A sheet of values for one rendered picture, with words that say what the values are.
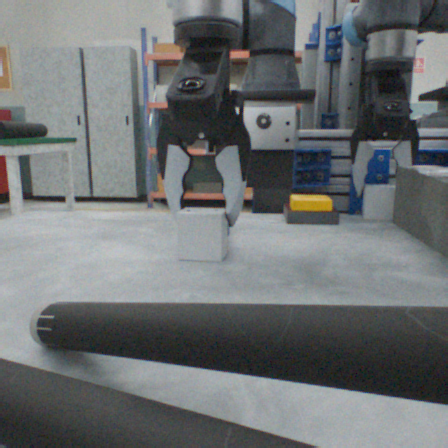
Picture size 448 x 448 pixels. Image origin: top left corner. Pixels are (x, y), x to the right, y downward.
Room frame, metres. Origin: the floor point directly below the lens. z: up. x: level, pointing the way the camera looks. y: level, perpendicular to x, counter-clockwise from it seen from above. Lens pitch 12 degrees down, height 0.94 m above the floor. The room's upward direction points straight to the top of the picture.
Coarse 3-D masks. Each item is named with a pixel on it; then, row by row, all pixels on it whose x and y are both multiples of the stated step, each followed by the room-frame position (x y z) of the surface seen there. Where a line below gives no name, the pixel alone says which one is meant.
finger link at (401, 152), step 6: (402, 144) 0.71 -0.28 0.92; (408, 144) 0.71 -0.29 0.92; (396, 150) 0.71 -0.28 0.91; (402, 150) 0.71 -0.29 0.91; (408, 150) 0.71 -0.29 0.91; (396, 156) 0.71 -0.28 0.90; (402, 156) 0.71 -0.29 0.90; (408, 156) 0.71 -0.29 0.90; (402, 162) 0.71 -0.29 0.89; (408, 162) 0.71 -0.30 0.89; (396, 168) 0.73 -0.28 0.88; (396, 174) 0.73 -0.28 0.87
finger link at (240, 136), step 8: (240, 120) 0.47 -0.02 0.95; (240, 128) 0.47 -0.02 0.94; (232, 136) 0.48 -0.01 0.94; (240, 136) 0.47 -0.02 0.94; (248, 136) 0.47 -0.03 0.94; (232, 144) 0.48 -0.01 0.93; (240, 144) 0.47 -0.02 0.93; (248, 144) 0.47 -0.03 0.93; (240, 152) 0.47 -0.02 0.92; (248, 152) 0.47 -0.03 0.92; (240, 160) 0.47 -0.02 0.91; (248, 160) 0.47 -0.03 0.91
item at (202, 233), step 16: (192, 208) 0.49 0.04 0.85; (208, 208) 0.49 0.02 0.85; (224, 208) 0.49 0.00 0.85; (192, 224) 0.46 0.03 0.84; (208, 224) 0.46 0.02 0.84; (224, 224) 0.48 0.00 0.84; (192, 240) 0.46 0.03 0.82; (208, 240) 0.46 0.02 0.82; (224, 240) 0.48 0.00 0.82; (192, 256) 0.46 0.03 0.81; (208, 256) 0.46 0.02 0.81; (224, 256) 0.48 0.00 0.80
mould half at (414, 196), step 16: (400, 176) 0.65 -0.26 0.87; (416, 176) 0.59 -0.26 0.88; (432, 176) 0.54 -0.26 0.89; (400, 192) 0.65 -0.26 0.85; (416, 192) 0.58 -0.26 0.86; (432, 192) 0.53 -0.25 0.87; (400, 208) 0.64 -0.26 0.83; (416, 208) 0.58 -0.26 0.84; (432, 208) 0.53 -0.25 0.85; (400, 224) 0.64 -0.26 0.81; (416, 224) 0.57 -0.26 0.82; (432, 224) 0.52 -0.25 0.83; (432, 240) 0.52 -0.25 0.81
